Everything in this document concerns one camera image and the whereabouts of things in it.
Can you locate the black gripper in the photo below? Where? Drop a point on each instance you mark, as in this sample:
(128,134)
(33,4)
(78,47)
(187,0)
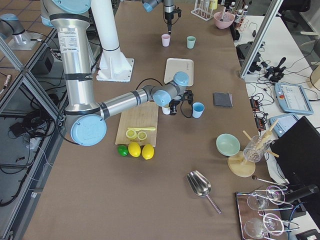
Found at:
(173,104)
(168,15)

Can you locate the cream yellow cup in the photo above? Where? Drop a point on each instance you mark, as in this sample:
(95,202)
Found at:
(165,110)

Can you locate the pink cup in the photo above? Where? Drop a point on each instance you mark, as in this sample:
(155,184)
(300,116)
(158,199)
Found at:
(165,40)

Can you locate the third grey robot base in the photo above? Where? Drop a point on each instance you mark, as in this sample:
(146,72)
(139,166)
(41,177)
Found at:
(10,26)

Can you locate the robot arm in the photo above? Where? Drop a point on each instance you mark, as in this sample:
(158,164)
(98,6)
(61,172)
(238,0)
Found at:
(149,5)
(86,118)

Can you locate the cream rabbit tray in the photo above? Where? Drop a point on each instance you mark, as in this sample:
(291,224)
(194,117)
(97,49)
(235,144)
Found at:
(174,65)

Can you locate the mirror tray with glasses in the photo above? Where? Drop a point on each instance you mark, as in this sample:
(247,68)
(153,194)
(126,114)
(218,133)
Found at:
(251,207)

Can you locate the light blue cup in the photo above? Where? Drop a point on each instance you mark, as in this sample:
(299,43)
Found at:
(197,109)

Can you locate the mint green cup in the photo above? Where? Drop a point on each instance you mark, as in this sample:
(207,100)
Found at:
(190,42)

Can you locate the bamboo cutting board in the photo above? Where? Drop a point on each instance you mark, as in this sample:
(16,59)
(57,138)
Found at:
(142,116)

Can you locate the yellow plastic knife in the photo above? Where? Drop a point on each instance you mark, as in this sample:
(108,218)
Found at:
(142,128)

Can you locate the yellow cup on rack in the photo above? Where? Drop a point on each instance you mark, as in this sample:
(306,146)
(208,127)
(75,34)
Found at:
(213,4)

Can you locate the grey folded cloth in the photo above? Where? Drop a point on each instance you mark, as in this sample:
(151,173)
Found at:
(222,99)

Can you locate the lemon half upper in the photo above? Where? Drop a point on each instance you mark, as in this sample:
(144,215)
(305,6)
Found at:
(131,134)

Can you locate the whole yellow lemon lower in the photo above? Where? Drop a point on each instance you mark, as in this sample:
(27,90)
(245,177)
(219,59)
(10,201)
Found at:
(148,152)

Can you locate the whole yellow lemon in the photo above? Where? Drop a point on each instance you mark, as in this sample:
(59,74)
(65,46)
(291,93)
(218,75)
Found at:
(148,152)
(134,149)

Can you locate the steel tube in bowl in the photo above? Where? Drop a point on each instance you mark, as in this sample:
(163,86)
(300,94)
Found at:
(222,14)

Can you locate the whole yellow lemon upper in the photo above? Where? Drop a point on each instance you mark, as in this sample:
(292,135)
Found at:
(134,149)

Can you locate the pink bowl with ice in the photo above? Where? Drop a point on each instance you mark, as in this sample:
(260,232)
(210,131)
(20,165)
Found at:
(226,22)

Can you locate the green lime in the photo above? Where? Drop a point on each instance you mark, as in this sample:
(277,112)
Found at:
(123,150)

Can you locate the mint green bowl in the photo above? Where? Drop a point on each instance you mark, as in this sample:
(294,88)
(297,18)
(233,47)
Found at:
(227,144)

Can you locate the steel scoop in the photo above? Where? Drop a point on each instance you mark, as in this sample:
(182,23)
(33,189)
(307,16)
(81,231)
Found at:
(201,186)

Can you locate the glass mug on stand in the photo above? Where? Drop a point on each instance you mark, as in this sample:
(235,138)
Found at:
(255,150)

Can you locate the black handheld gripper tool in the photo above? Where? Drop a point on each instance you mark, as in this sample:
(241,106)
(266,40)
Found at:
(274,74)

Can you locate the blue teach pendant near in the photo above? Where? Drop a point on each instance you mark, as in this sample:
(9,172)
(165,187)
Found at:
(285,122)

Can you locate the blue teach pendant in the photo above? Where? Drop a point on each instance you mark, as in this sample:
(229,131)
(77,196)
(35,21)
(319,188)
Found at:
(285,122)
(292,98)

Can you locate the blue teach pendant far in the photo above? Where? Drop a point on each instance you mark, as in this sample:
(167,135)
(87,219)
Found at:
(292,98)

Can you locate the black monitor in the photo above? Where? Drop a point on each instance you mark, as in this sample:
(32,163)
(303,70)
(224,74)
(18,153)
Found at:
(299,153)

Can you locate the wine glass upper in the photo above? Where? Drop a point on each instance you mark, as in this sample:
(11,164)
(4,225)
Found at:
(275,194)

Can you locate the wine glass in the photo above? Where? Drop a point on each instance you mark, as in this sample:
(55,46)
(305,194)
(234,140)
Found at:
(273,224)
(275,194)

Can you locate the wine glass lower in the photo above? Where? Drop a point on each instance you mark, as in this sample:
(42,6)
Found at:
(273,224)

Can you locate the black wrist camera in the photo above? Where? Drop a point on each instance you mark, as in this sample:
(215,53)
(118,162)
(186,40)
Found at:
(177,11)
(188,96)

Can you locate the white wire cup rack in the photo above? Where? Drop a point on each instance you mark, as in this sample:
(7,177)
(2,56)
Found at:
(202,10)

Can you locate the aluminium frame post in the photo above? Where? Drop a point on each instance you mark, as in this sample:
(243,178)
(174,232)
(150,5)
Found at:
(267,20)

